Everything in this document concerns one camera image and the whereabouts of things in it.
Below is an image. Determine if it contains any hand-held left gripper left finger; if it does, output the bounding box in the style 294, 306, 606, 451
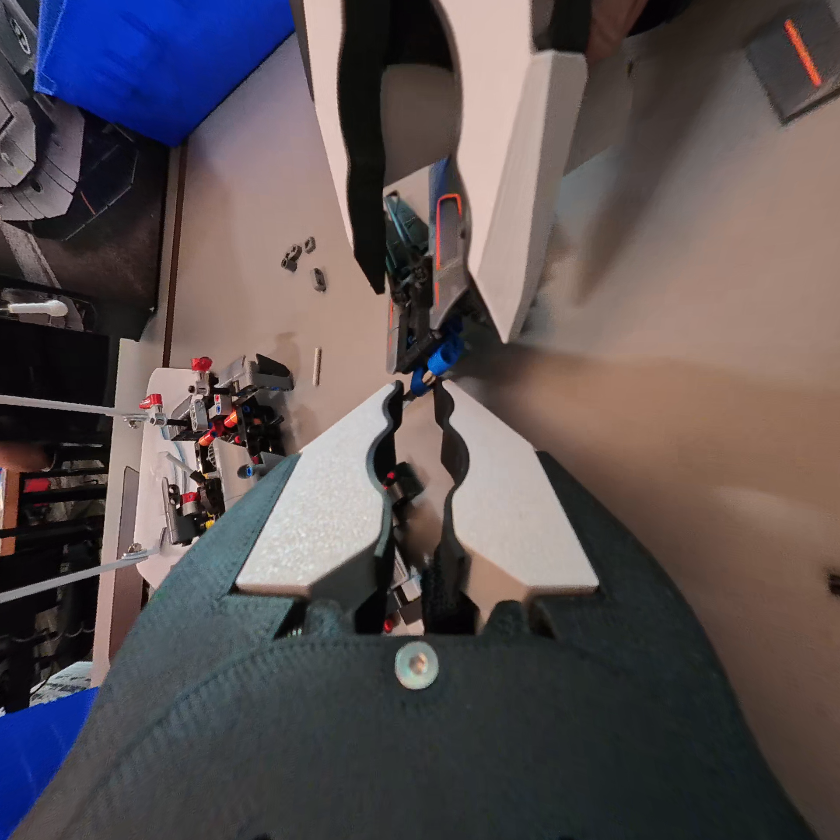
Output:
235, 381, 404, 634

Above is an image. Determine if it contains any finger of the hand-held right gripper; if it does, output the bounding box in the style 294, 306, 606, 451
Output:
433, 0, 589, 345
292, 0, 462, 296

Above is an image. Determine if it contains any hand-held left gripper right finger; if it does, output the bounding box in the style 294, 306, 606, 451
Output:
423, 379, 600, 634

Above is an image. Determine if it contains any grey winged lego assembly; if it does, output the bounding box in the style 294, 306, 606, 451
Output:
384, 157, 490, 401

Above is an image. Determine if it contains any dark grey orange-striped lego tile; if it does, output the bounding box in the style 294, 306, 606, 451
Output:
745, 16, 840, 126

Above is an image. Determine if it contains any lego set box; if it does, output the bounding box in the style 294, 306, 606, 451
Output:
0, 0, 168, 342

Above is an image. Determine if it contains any blue plastic bin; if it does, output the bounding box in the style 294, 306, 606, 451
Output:
34, 0, 296, 147

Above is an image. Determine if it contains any blue plastic object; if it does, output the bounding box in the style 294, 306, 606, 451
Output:
0, 686, 99, 836

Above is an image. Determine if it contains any white rounded base plate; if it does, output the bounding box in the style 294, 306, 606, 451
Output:
134, 366, 290, 592

